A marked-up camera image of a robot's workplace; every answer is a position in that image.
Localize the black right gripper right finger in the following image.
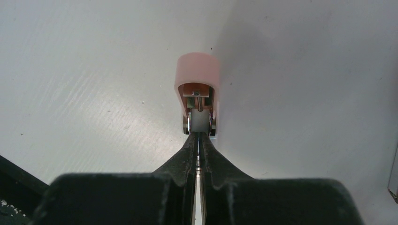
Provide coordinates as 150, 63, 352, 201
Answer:
199, 133, 363, 225

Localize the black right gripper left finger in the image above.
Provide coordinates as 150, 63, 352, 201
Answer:
31, 133, 199, 225

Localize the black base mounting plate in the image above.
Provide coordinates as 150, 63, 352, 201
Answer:
0, 157, 48, 225

